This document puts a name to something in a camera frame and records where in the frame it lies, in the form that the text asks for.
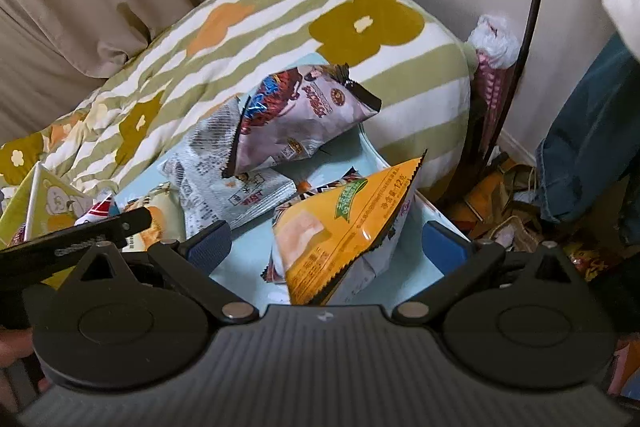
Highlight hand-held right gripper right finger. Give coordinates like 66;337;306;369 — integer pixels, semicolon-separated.
392;221;583;325

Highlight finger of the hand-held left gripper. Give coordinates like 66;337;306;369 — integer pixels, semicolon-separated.
107;206;153;244

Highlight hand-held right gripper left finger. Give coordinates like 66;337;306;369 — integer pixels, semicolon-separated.
62;219;261;324

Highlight yellow-green cardboard box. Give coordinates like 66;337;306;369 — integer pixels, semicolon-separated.
0;162;96;250

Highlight yellow orange snack packet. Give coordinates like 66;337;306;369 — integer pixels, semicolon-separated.
270;151;427;306

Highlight person's left hand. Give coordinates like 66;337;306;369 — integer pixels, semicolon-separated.
0;329;35;369

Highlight pale orange snack packet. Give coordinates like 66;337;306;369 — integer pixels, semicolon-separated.
120;186;187;254

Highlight red white striped snack packet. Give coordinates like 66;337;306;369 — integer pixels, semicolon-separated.
75;194;122;228

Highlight grey newspaper print snack packet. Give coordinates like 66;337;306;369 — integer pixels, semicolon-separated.
157;99;299;231

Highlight brown paper bag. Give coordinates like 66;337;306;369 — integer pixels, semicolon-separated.
444;156;551;254

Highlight purple white snack packet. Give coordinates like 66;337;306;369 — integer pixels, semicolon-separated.
227;63;383;176

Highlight blue denim jeans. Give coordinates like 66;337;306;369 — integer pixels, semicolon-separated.
535;29;640;253

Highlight white plastic bag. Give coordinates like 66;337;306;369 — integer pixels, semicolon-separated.
469;13;522;68

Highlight floral striped blanket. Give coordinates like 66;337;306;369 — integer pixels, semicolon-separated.
0;0;477;212

